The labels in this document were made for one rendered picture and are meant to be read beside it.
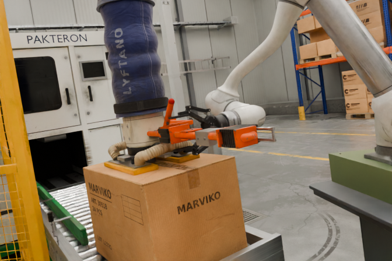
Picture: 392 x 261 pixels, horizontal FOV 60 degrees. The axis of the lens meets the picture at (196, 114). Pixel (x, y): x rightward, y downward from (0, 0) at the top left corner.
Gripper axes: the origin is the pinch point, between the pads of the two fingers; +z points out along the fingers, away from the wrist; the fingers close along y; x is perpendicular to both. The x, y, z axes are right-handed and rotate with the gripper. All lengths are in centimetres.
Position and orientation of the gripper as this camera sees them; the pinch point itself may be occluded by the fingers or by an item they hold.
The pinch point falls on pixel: (177, 133)
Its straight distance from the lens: 120.9
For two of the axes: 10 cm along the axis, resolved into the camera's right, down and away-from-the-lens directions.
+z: -8.3, 1.6, -5.4
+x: -5.4, 0.3, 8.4
